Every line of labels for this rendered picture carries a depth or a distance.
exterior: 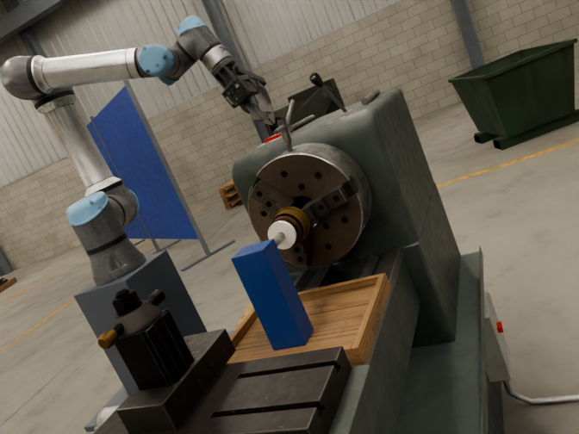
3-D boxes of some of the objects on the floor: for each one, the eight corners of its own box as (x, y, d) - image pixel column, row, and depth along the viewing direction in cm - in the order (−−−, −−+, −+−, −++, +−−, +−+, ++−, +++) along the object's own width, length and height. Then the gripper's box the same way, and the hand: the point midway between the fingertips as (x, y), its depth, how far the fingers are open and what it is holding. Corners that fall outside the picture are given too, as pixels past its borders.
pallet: (244, 194, 1018) (235, 175, 1009) (280, 180, 993) (271, 161, 984) (225, 211, 902) (215, 190, 893) (265, 196, 876) (255, 175, 867)
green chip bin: (468, 141, 629) (447, 79, 611) (538, 114, 615) (520, 49, 597) (507, 154, 499) (482, 76, 481) (598, 119, 486) (576, 37, 468)
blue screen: (108, 258, 933) (48, 147, 883) (144, 239, 973) (90, 132, 923) (183, 271, 588) (93, 89, 538) (235, 241, 628) (156, 69, 578)
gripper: (203, 78, 131) (254, 139, 132) (224, 55, 126) (276, 117, 127) (218, 76, 138) (266, 133, 139) (238, 53, 134) (287, 112, 135)
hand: (271, 120), depth 136 cm, fingers closed
